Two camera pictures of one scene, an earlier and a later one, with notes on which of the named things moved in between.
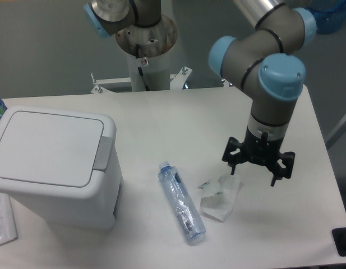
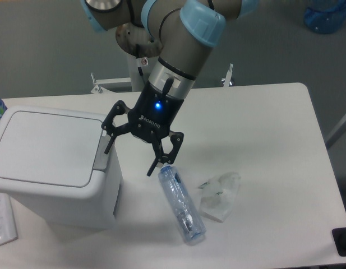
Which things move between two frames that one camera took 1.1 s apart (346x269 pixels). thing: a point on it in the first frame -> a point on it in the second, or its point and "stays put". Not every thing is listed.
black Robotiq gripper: x=261 y=151 -> x=153 y=120
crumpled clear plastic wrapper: x=218 y=198 stays put
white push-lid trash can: x=63 y=167 stays put
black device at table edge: x=342 y=239 stays put
